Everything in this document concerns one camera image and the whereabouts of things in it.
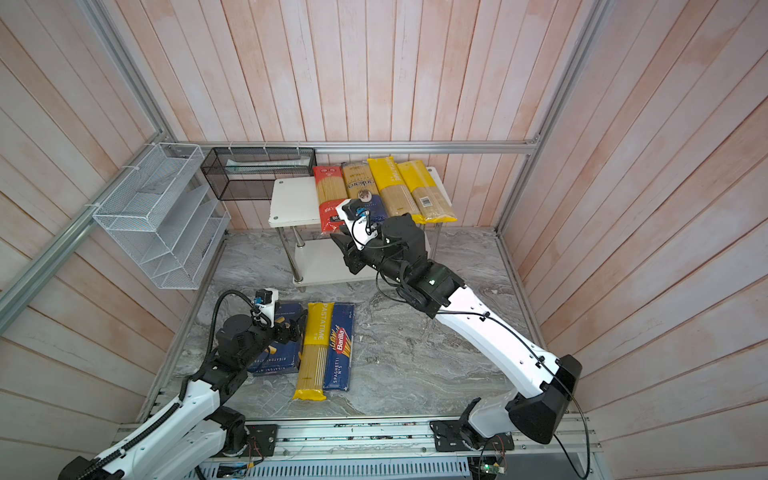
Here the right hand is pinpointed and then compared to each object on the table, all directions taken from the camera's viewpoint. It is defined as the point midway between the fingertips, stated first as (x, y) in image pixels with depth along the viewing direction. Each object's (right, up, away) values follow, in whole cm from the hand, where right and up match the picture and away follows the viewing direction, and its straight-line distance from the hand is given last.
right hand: (336, 232), depth 63 cm
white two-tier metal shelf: (-15, -5, +46) cm, 49 cm away
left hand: (-14, -21, +18) cm, 31 cm away
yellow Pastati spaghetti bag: (-10, -34, +23) cm, 42 cm away
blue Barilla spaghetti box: (-2, -35, +21) cm, 41 cm away
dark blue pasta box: (-17, -33, +18) cm, 42 cm away
